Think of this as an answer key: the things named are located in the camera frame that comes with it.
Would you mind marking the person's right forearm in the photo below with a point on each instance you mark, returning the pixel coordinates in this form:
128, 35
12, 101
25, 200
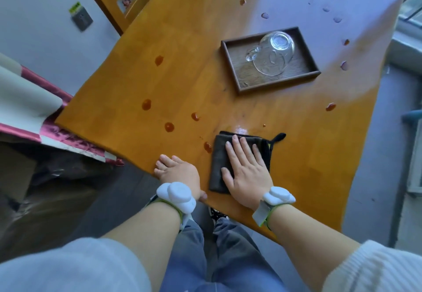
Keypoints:
303, 239

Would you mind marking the white sweater sleeve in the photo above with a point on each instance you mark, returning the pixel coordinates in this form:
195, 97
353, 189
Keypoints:
72, 268
379, 268

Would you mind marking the brown cardboard box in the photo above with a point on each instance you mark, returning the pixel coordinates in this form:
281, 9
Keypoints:
43, 202

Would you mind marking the dark wooden tray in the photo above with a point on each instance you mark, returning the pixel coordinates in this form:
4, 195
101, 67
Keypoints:
240, 71

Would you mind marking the white radiator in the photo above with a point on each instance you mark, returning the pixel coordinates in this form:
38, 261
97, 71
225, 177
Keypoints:
415, 163

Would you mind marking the wooden chair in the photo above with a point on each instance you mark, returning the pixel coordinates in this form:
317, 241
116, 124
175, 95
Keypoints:
108, 5

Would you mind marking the person's left forearm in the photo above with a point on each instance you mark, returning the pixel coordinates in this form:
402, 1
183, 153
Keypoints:
150, 232

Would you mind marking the grey wall socket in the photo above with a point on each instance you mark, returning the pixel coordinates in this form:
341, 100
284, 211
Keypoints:
81, 18

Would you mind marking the white sweater left sleeve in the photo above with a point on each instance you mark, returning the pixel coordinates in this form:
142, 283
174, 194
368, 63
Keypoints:
72, 268

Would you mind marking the person's right thumb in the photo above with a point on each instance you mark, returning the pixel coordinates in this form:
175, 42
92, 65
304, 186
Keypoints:
226, 177

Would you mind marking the person's right hand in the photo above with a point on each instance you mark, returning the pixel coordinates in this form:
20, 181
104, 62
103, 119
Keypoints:
249, 179

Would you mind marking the person's right middle finger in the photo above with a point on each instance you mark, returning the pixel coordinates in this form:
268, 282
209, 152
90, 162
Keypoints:
238, 148

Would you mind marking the person's left thumb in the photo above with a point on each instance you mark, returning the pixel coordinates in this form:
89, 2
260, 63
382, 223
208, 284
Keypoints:
203, 197

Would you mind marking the window frame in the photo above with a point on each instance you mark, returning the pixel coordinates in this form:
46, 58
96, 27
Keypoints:
407, 28

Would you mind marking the brown liquid drops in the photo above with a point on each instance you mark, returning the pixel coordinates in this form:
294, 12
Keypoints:
169, 127

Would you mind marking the blue jeans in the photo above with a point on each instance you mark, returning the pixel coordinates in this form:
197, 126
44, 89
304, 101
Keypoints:
237, 262

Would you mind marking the black patterned shoe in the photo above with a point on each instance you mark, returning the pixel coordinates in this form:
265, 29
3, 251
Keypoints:
217, 215

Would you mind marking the person's right little finger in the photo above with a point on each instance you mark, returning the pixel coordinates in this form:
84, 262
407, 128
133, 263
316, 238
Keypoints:
259, 156

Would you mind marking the beige and pink folded box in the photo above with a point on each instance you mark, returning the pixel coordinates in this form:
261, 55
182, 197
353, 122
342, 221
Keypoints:
26, 104

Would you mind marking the dark grey cleaning cloth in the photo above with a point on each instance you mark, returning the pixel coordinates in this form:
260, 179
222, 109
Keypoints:
219, 160

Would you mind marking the person's left hand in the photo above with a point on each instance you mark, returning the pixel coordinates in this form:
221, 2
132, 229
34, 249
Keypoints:
181, 173

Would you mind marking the white sweater right sleeve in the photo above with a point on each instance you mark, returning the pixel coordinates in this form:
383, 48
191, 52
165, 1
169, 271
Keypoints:
379, 268

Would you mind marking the clear glass mug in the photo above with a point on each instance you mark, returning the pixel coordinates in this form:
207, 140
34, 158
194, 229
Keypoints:
273, 54

